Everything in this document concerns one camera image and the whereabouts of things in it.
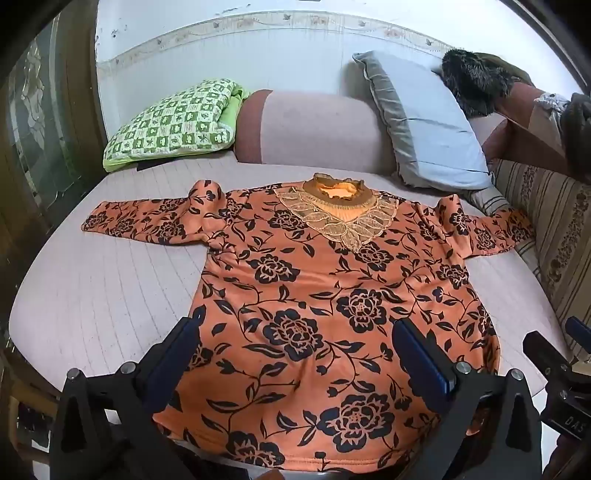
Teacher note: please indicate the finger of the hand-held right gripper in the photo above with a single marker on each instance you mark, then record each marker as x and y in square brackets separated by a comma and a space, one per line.
[578, 328]
[538, 346]

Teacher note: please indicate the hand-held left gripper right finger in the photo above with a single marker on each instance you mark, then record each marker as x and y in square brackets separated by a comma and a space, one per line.
[422, 364]

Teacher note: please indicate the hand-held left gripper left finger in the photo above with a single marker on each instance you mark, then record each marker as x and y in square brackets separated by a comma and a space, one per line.
[181, 348]

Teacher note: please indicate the orange floral blouse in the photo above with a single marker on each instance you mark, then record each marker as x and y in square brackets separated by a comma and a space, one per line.
[314, 295]

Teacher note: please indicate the pink quilted bed mat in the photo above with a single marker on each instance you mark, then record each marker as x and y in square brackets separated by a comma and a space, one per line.
[111, 281]

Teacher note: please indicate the striped floral sofa cover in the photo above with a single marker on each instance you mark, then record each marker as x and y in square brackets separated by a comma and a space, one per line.
[549, 230]

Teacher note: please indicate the green checkered pillow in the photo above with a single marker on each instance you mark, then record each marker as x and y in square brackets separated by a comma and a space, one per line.
[175, 122]

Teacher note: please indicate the white lace cloth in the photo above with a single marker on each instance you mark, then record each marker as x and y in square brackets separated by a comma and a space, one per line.
[550, 100]

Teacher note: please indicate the grey pillow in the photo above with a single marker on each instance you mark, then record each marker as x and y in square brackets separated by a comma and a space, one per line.
[429, 129]

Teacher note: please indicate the pink brown bolster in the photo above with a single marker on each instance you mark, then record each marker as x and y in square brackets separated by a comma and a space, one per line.
[309, 131]

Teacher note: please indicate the wooden glass door cabinet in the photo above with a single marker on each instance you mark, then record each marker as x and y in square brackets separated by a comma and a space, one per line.
[41, 138]

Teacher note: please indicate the dark fur collar coat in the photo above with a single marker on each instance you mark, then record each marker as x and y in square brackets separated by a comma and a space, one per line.
[475, 83]

